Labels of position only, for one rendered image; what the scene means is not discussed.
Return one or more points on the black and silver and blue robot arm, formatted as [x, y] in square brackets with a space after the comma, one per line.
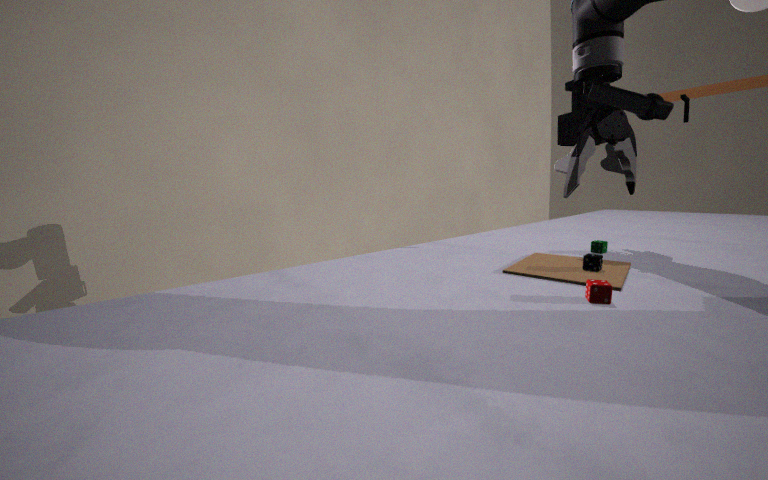
[607, 18]

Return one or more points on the black die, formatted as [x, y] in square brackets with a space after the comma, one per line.
[592, 262]

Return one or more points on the red die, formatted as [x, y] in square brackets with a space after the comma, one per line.
[598, 292]

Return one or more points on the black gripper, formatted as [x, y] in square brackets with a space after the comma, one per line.
[610, 123]

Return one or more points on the green die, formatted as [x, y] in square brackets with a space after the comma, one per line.
[599, 247]

